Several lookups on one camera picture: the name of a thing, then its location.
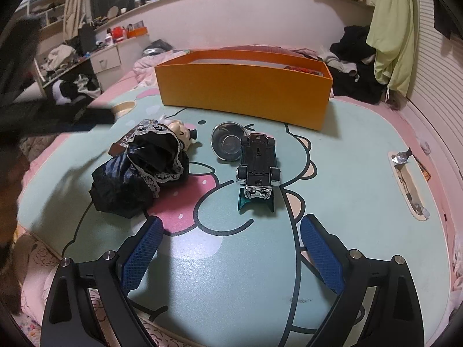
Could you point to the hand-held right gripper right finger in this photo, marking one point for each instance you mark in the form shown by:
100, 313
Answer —
322, 256

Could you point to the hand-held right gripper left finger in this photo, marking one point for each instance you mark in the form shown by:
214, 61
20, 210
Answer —
143, 256

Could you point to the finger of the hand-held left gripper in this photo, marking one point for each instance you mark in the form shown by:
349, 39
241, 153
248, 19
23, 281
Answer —
72, 117

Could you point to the brown printed packet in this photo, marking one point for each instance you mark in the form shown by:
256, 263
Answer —
121, 144

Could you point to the doll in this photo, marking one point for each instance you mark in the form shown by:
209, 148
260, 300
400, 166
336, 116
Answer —
144, 159

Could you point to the teal toy car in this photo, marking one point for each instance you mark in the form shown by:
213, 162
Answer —
258, 159

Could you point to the small metal bowl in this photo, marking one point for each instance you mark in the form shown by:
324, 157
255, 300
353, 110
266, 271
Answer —
226, 142

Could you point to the orange cardboard box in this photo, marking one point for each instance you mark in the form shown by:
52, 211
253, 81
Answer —
235, 90

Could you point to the person's left forearm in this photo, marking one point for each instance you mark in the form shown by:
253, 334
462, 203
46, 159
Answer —
9, 260

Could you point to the red container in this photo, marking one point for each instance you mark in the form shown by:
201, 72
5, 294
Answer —
118, 34

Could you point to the black and white garment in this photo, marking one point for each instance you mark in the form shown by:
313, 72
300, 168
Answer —
72, 90

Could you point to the beige garment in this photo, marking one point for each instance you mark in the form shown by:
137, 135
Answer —
59, 56

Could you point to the white drawer cabinet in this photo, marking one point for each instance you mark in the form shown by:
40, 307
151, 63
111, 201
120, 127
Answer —
105, 59

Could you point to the black monitor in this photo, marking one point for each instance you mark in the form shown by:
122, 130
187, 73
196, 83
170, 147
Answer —
86, 38

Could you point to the small orange storage box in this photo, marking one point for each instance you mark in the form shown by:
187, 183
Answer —
137, 32

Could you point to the crumpled foil piece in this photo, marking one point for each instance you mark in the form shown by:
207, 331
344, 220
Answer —
401, 158
419, 206

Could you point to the dark grey bag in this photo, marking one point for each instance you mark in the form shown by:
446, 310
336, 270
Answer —
157, 47

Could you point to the round beige disc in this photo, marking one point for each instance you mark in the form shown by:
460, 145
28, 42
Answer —
114, 12

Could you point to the pile of black clothes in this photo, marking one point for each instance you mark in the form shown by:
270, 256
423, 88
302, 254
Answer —
356, 83

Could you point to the red and black toy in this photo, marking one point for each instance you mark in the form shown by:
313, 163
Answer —
302, 69

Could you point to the white louvered door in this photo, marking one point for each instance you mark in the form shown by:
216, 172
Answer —
434, 79

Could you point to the light green hanging garment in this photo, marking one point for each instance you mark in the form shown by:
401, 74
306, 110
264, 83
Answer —
392, 25

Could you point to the black hanging garment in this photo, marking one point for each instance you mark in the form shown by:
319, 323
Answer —
446, 18

